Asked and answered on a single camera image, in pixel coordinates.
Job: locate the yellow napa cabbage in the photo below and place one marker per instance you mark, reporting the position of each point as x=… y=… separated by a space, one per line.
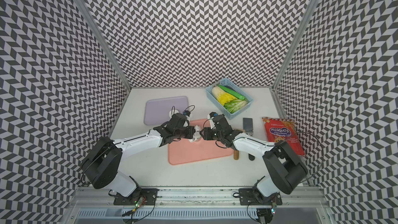
x=221 y=96

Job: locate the metal base rail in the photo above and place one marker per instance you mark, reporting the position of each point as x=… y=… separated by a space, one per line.
x=305 y=205

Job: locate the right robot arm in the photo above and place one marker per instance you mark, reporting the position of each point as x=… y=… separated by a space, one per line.
x=285 y=170

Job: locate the wooden rolling pin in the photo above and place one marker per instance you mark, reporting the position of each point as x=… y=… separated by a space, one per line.
x=236 y=152

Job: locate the green lettuce leaves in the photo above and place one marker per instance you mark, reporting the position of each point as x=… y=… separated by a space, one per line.
x=235 y=105

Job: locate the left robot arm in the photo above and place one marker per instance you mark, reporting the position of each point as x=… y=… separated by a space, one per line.
x=101 y=165

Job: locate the light blue perforated plastic basket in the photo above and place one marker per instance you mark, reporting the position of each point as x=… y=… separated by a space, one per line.
x=228 y=83

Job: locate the metal rectangular dough scraper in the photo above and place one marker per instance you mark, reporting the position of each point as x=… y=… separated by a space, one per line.
x=248 y=126

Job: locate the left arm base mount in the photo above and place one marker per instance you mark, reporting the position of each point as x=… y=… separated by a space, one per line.
x=135 y=196

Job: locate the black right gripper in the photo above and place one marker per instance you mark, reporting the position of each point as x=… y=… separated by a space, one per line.
x=207 y=134

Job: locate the pink cutting board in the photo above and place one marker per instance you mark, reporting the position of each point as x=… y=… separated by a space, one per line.
x=183 y=151

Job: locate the red snack bag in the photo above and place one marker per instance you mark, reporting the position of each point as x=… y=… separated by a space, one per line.
x=278 y=130

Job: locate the purple plastic tray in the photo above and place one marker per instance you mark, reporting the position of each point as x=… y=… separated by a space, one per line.
x=157 y=110

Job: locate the white dough piece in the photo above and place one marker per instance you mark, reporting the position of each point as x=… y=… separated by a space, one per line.
x=195 y=135

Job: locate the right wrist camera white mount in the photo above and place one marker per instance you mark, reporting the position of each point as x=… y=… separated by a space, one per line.
x=210 y=119

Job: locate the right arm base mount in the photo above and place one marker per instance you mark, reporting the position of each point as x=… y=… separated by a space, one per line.
x=250 y=196

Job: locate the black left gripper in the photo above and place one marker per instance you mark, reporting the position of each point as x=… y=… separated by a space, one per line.
x=191 y=130

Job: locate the stack of white dumpling wrappers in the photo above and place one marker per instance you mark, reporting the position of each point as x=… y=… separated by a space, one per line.
x=172 y=112

